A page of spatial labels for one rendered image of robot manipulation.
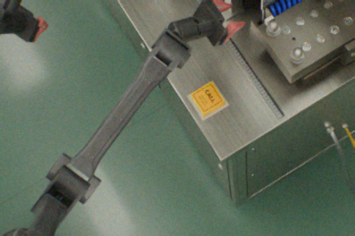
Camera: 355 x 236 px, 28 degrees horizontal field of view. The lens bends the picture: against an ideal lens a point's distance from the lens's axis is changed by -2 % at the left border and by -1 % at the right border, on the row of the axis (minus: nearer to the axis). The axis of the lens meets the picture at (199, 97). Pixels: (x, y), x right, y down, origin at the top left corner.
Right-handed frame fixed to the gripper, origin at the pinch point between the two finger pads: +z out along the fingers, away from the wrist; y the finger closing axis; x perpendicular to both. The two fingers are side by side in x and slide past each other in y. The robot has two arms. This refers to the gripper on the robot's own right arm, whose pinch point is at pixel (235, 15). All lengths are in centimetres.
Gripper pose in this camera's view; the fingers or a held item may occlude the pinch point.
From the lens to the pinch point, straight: 185.3
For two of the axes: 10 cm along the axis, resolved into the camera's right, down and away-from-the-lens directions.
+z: 7.6, -2.9, 5.8
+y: 5.2, 8.0, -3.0
